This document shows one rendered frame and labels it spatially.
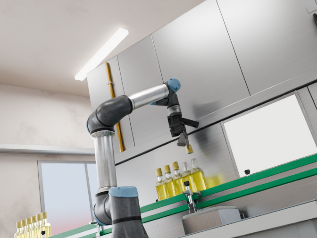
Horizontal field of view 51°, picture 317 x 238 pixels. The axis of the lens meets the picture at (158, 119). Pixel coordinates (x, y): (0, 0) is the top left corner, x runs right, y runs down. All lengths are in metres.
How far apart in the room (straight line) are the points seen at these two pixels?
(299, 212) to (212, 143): 1.17
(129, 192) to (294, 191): 0.70
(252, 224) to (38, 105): 4.71
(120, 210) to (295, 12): 1.37
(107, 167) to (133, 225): 0.32
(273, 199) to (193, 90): 0.84
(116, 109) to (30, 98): 3.90
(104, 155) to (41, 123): 3.73
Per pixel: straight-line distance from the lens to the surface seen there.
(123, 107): 1.51
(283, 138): 1.78
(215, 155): 1.88
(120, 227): 1.32
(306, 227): 0.84
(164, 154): 2.04
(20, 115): 5.15
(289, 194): 1.57
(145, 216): 1.79
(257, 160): 1.80
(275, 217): 0.82
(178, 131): 1.82
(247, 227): 0.86
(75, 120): 5.50
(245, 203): 1.62
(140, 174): 2.17
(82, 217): 5.00
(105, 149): 1.54
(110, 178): 1.50
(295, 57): 1.91
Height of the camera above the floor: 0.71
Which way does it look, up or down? 22 degrees up
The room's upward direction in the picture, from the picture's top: 13 degrees counter-clockwise
